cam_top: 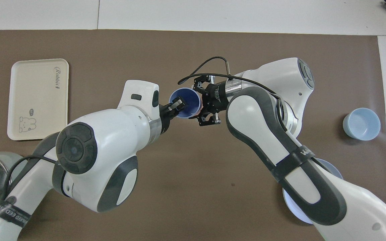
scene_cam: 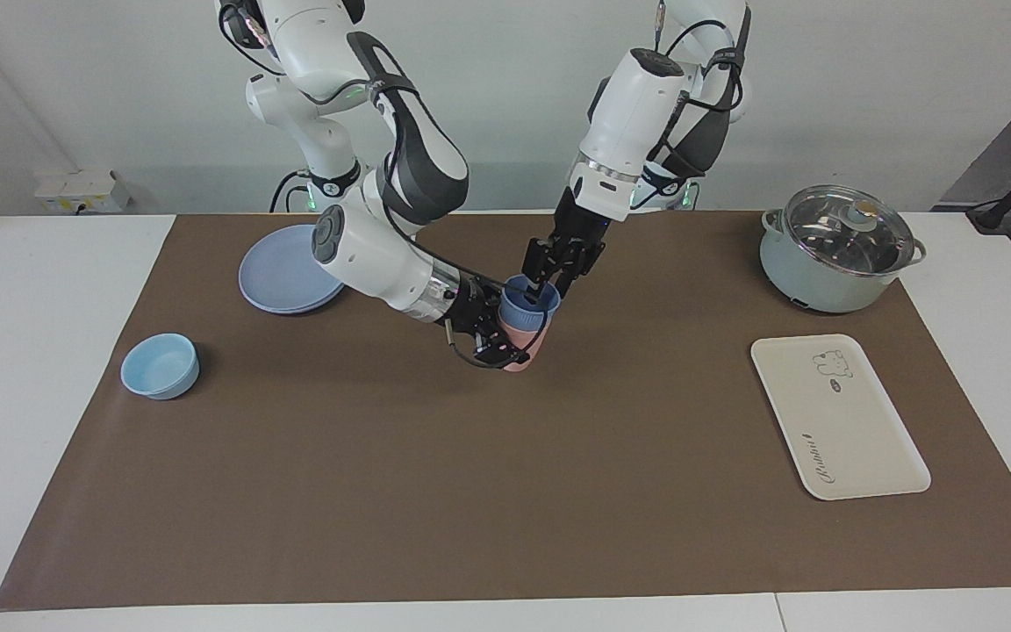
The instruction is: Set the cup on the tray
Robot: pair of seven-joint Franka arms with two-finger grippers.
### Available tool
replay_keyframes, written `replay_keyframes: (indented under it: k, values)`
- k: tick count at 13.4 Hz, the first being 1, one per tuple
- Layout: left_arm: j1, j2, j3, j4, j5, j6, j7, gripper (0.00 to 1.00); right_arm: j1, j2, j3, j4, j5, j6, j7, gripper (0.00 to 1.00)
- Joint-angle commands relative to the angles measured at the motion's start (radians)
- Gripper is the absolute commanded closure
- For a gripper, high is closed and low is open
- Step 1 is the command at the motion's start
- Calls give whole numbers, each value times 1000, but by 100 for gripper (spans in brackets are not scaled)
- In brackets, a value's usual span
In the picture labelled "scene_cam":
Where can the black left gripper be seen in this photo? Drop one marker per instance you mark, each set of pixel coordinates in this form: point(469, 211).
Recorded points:
point(577, 224)

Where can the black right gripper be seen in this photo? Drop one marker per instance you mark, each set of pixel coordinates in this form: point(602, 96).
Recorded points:
point(472, 303)

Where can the blue ribbed cup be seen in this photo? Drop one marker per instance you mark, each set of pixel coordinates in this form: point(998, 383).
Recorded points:
point(523, 314)

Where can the pink cup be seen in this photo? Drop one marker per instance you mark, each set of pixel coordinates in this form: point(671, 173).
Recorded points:
point(525, 342)

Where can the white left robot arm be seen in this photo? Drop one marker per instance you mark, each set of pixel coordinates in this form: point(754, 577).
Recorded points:
point(637, 114)

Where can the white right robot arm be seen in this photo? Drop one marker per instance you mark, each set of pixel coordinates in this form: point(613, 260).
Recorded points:
point(383, 254)

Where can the cream rectangular tray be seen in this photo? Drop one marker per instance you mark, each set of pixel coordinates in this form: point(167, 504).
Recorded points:
point(835, 421)

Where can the brown table mat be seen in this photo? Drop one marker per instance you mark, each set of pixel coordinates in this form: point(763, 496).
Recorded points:
point(505, 456)

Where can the blue round plate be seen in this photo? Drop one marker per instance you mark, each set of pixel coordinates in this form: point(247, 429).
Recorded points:
point(282, 272)

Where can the pale green cooking pot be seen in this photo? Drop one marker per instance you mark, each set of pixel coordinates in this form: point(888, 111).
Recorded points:
point(808, 285)

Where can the glass pot lid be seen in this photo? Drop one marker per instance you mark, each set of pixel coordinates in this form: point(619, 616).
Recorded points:
point(848, 233)

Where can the light blue bowl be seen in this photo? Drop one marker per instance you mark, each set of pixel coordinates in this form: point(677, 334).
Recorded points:
point(159, 369)

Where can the white power strip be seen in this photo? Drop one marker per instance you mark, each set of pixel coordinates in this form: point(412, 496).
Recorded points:
point(75, 189)

